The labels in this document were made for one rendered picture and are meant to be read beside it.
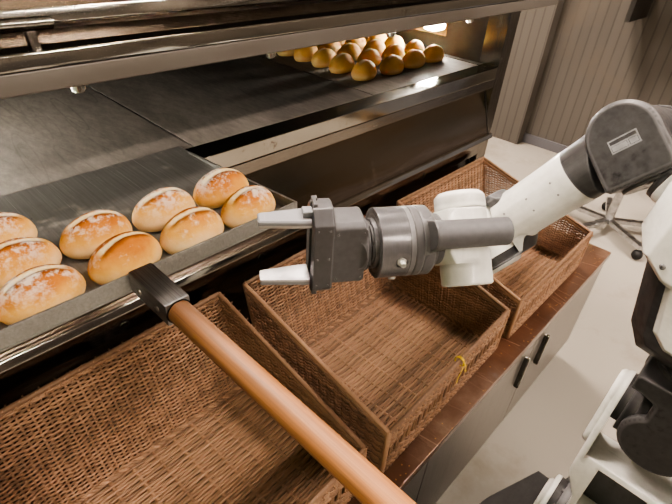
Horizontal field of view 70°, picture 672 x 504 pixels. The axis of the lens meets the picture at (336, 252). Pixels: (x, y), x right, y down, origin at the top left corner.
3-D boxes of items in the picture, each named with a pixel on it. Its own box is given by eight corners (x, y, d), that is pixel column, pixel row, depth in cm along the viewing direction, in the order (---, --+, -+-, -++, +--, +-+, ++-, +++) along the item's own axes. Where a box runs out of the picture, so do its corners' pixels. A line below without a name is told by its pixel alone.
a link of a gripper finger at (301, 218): (256, 216, 56) (309, 213, 57) (258, 231, 54) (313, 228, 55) (256, 204, 55) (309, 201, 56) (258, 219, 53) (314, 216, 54)
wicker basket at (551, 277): (382, 268, 170) (392, 199, 154) (467, 214, 204) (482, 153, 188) (508, 342, 144) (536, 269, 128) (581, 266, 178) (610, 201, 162)
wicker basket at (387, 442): (243, 360, 132) (236, 281, 116) (372, 273, 167) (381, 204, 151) (381, 480, 106) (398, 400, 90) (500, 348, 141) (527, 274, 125)
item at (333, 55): (239, 43, 177) (238, 27, 173) (330, 30, 206) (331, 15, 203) (363, 84, 144) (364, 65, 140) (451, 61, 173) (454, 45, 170)
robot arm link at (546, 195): (468, 209, 95) (566, 138, 79) (505, 265, 93) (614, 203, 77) (436, 222, 87) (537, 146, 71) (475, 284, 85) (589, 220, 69)
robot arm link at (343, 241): (303, 265, 66) (387, 259, 68) (315, 313, 58) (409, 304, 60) (305, 182, 58) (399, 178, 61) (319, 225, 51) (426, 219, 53)
